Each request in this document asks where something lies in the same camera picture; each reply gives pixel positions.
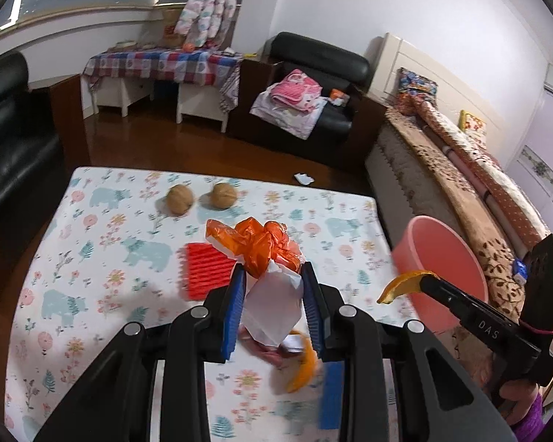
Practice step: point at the purple sleeved right forearm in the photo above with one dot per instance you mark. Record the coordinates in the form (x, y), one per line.
(530, 423)

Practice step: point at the blue foam net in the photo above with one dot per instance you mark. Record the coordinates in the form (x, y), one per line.
(332, 396)

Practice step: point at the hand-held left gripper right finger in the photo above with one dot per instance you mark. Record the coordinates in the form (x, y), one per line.
(313, 313)

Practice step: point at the person's right hand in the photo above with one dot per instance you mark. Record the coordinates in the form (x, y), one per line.
(518, 400)

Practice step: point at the patterned hanging cloth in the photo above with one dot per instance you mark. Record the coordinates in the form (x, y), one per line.
(229, 90)

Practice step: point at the black leather sofa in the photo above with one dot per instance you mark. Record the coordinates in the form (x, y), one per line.
(14, 147)

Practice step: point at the small orange box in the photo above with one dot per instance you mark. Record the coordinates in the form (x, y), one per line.
(339, 96)

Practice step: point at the pink folded clothes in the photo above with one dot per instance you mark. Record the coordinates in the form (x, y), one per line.
(285, 122)

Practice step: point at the blue tissue pack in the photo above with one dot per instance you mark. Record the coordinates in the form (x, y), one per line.
(520, 270)

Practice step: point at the colourful cartoon pillow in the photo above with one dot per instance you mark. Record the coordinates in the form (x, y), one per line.
(417, 87)

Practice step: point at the walnut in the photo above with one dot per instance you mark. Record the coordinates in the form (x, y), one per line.
(180, 199)
(224, 195)

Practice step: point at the quilted mattress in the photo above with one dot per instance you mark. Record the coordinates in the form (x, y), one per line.
(391, 170)

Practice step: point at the pink blanket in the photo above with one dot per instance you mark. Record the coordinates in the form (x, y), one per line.
(295, 90)

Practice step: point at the red foam net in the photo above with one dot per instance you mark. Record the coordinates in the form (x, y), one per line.
(202, 267)

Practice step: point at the white desk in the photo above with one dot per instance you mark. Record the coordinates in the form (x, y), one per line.
(198, 106)

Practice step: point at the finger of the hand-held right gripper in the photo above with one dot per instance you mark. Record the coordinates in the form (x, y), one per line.
(470, 313)

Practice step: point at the white paper scrap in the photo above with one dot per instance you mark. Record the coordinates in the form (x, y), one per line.
(304, 178)

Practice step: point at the brown floral blanket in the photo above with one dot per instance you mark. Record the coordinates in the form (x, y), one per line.
(442, 170)

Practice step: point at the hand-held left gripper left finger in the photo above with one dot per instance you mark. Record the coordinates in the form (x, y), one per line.
(234, 313)

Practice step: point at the yellow floral pillow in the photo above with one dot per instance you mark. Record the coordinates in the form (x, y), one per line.
(472, 123)

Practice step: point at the pink plastic bucket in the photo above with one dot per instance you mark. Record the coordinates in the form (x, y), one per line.
(424, 248)

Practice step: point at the orange and white plastic bag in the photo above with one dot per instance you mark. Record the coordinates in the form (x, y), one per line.
(272, 304)

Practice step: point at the floral bear tablecloth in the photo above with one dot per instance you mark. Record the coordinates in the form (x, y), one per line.
(96, 262)

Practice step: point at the cream bed headboard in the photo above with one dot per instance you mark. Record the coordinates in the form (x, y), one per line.
(442, 73)

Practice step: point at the black leather armchair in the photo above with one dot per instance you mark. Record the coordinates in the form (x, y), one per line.
(318, 55)

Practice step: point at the white puffy jacket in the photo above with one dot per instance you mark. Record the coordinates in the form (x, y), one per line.
(207, 9)

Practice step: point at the lilac wardrobe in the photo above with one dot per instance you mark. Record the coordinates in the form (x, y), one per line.
(544, 147)

